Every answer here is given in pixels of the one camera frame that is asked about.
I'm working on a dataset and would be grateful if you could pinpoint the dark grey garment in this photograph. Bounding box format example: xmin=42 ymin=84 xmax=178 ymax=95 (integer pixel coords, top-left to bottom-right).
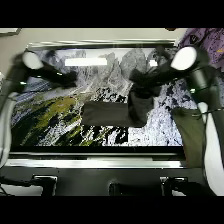
xmin=80 ymin=87 xmax=156 ymax=130

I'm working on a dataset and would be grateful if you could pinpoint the olive green garment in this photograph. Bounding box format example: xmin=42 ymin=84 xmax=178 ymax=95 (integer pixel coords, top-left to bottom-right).
xmin=171 ymin=107 xmax=207 ymax=169

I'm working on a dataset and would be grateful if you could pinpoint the purple garment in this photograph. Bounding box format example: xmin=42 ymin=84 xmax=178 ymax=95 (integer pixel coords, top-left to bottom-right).
xmin=178 ymin=28 xmax=224 ymax=70

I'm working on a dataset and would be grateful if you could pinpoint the silver frame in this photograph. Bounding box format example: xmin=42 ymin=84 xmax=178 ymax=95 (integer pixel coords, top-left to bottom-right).
xmin=0 ymin=151 xmax=208 ymax=197

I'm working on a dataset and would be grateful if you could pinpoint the black cable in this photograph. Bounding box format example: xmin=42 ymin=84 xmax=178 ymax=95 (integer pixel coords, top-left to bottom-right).
xmin=192 ymin=107 xmax=224 ymax=120

